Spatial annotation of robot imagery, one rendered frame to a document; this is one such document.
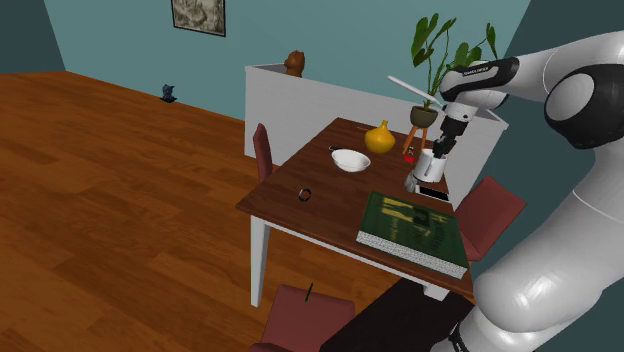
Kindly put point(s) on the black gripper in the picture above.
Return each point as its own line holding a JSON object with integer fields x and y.
{"x": 449, "y": 132}

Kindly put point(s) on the white mug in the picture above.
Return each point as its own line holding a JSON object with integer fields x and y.
{"x": 430, "y": 164}

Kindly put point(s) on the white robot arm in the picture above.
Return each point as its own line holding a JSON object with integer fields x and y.
{"x": 546, "y": 273}

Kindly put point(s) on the small red bottle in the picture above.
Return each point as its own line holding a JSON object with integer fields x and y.
{"x": 409, "y": 156}

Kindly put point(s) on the small grey cup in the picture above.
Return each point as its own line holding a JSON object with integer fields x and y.
{"x": 410, "y": 182}

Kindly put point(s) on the yellow vase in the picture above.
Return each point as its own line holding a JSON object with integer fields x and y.
{"x": 380, "y": 139}

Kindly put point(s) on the potted green plant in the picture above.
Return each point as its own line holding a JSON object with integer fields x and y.
{"x": 429, "y": 63}

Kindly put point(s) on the dark red chair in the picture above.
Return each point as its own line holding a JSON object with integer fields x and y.
{"x": 263, "y": 151}
{"x": 302, "y": 322}
{"x": 487, "y": 209}

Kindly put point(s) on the white bowl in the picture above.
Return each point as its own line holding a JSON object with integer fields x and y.
{"x": 350, "y": 160}

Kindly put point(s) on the green book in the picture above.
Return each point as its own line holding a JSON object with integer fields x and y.
{"x": 414, "y": 229}

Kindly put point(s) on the brown wooden table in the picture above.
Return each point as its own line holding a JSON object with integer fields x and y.
{"x": 331, "y": 195}

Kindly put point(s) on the brown teddy bear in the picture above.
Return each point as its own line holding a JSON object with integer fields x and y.
{"x": 294, "y": 63}

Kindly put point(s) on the dark robot stand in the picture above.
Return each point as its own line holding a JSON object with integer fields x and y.
{"x": 395, "y": 322}

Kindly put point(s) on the green pen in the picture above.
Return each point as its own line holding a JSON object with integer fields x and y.
{"x": 308, "y": 292}

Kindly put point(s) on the small dark blue figure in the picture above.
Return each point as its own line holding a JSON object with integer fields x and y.
{"x": 168, "y": 92}

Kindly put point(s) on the framed wall picture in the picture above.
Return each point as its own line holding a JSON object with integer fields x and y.
{"x": 198, "y": 15}

